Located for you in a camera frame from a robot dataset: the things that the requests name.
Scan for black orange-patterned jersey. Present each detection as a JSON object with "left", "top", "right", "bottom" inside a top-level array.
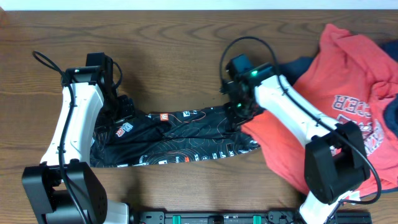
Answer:
[{"left": 90, "top": 106, "right": 259, "bottom": 167}]

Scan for red printed t-shirt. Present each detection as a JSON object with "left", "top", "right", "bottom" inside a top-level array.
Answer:
[{"left": 242, "top": 24, "right": 397, "bottom": 194}]

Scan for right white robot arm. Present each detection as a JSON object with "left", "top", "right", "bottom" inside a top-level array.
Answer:
[{"left": 221, "top": 62, "right": 373, "bottom": 223}]

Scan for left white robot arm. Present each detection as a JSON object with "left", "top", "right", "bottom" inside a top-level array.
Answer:
[{"left": 22, "top": 65, "right": 129, "bottom": 223}]

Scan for navy blue cloth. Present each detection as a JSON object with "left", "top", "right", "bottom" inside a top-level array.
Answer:
[{"left": 278, "top": 39, "right": 398, "bottom": 194}]

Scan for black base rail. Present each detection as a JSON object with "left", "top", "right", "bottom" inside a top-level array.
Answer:
[{"left": 129, "top": 205, "right": 373, "bottom": 224}]

